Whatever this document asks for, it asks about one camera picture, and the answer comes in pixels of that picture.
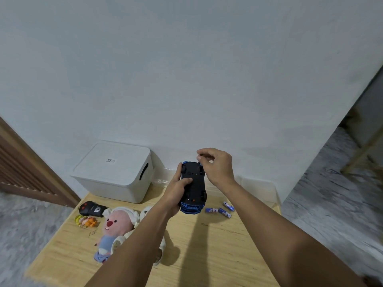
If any person's right hand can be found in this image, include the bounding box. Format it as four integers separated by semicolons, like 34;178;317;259
196;148;237;195

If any person's left hand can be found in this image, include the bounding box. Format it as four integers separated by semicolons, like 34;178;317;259
160;163;193;218

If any blue toy car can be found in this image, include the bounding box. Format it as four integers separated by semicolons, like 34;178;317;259
178;161;207;214

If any person's left forearm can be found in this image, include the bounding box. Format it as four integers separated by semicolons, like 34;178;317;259
83;201;173;287

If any person's right forearm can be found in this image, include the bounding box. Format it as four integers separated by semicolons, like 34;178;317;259
223;180;368;287

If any white plush toy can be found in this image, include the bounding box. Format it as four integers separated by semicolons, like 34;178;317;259
111;205;166;266

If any white lidded storage box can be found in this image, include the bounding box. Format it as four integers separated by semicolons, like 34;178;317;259
71;142;155;204

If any pink plush beaver toy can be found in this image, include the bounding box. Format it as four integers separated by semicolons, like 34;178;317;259
93;207;140;263

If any black remote controller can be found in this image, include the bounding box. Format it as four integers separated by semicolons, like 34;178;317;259
78;201;109;218

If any small orange yellow toy figure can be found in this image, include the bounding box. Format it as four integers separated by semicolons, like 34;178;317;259
74;215;100;229

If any brown slatted wooden door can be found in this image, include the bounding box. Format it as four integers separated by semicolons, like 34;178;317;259
0;116;81;208

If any wooden furniture frame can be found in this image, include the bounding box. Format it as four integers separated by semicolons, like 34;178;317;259
340;107;383;174

